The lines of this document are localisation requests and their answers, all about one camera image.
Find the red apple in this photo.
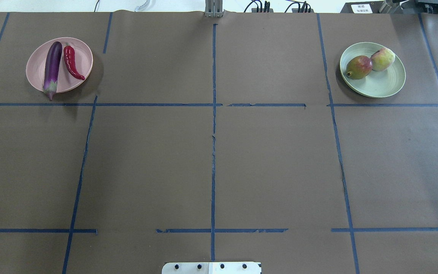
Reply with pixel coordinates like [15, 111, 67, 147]
[346, 55, 373, 80]

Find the red chili pepper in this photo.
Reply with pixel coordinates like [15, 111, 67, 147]
[63, 43, 85, 80]

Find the yellow-green peach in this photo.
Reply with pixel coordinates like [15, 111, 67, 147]
[370, 47, 396, 72]

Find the purple eggplant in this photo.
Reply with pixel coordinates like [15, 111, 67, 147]
[42, 41, 62, 101]

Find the light green plate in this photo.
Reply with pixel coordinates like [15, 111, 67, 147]
[339, 42, 406, 98]

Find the pink plate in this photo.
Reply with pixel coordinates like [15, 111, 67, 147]
[26, 37, 94, 94]

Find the aluminium frame post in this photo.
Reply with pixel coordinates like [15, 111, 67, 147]
[205, 0, 224, 18]

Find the white camera stand pillar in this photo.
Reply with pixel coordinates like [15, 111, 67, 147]
[161, 261, 262, 274]

